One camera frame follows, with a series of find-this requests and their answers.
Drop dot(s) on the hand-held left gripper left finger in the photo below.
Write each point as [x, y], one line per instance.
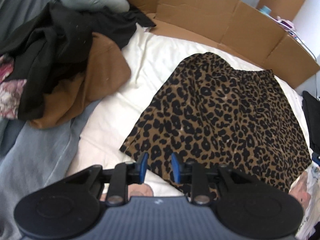
[143, 166]

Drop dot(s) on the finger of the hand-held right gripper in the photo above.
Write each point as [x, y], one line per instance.
[316, 159]

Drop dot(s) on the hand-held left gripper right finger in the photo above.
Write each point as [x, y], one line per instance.
[175, 168]

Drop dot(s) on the leopard print skirt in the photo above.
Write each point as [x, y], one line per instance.
[220, 110]

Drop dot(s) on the black folded clothes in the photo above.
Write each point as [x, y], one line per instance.
[312, 115]

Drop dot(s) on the cream bear print blanket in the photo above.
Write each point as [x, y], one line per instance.
[150, 60]

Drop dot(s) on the blue-grey garment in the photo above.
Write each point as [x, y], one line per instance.
[37, 155]

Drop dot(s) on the brown garment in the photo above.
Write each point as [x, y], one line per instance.
[100, 67]

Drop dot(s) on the purple packet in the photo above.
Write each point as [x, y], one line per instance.
[286, 23]

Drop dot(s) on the black crumpled garment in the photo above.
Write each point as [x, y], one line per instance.
[62, 42]

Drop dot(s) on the pink floral cloth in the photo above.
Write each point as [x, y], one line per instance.
[10, 95]

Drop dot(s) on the teal bottle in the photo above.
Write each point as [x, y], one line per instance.
[265, 9]

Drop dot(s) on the folded cardboard sheet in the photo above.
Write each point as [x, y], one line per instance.
[212, 10]

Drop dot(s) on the dark grey pillow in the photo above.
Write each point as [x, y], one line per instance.
[17, 12]

